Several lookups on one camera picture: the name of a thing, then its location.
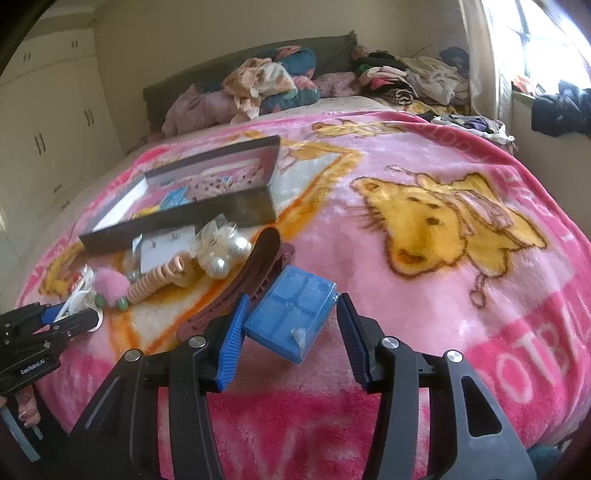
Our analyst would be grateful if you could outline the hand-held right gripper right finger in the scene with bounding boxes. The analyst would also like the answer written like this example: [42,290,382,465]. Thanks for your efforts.
[336,293,539,480]

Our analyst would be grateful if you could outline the blue plastic box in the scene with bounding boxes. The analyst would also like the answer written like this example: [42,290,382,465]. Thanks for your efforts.
[243,265,340,365]

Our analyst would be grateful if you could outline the cream curtain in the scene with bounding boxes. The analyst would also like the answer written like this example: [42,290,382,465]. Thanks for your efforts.
[457,0,525,121]

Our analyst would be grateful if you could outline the cream wardrobe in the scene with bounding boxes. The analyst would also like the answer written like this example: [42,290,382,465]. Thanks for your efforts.
[0,23,126,247]

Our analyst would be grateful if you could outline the pink pompom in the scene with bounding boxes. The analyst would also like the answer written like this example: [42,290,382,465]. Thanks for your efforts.
[90,270,132,301]

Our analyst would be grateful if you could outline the clear bag of pearl beads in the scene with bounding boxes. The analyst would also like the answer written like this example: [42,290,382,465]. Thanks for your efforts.
[190,219,252,280]

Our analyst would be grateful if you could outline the dark clothes beside bed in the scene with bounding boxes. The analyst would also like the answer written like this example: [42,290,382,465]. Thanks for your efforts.
[429,113,516,149]

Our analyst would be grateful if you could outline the person's left hand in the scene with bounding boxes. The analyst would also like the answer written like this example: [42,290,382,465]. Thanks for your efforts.
[7,390,44,432]

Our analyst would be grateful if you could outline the peach spiral hair tie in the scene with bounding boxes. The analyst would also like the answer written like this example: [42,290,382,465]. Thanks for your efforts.
[127,253,197,305]

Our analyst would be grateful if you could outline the white hair claw clip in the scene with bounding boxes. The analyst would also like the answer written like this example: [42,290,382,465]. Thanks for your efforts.
[58,284,105,334]

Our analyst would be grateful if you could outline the peach floral cloth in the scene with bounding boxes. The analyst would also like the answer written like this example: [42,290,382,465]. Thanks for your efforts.
[222,58,297,123]

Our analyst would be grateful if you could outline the pile of clothes on bed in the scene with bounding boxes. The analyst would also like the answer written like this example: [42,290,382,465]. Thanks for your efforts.
[142,32,358,134]

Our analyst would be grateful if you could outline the pink printed blanket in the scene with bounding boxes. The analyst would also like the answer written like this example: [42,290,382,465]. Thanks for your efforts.
[16,113,591,480]

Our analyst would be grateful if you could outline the brown cardboard box pink lining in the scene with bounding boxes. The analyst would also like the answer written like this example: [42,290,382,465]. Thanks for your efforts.
[78,135,282,256]

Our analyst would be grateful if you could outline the pile of mixed clothes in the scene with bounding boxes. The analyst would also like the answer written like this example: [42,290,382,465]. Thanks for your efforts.
[351,46,472,116]

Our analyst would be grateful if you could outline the green beaded hair tie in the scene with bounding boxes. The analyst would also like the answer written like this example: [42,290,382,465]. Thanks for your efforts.
[92,295,130,311]

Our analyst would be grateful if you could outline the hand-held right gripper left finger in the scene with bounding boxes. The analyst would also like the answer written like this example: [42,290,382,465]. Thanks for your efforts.
[51,293,252,480]

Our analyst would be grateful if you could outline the window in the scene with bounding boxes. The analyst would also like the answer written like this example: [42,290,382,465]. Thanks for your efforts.
[505,0,591,90]

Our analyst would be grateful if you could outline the pink floral fabric pouch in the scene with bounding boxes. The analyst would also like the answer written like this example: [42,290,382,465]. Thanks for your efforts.
[185,172,266,202]

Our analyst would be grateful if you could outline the white earring card packet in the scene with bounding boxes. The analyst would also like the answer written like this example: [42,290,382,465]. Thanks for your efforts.
[131,226,197,273]

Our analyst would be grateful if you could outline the large pink floral pillow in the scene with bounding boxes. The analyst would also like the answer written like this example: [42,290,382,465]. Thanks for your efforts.
[161,82,243,136]

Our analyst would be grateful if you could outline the dark jacket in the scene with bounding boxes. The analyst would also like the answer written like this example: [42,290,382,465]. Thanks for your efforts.
[531,80,591,137]

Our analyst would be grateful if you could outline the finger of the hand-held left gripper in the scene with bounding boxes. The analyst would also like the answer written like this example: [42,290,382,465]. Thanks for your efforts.
[0,302,68,331]
[0,307,100,352]

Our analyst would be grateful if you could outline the small pink pillow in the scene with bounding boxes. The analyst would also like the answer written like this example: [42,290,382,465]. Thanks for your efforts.
[314,71,362,99]

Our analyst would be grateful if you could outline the dark teal floral pillow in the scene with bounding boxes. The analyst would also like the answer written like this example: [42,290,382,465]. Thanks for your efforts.
[259,46,321,116]

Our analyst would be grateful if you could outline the red earring packet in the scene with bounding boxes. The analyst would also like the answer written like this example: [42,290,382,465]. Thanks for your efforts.
[69,265,98,296]

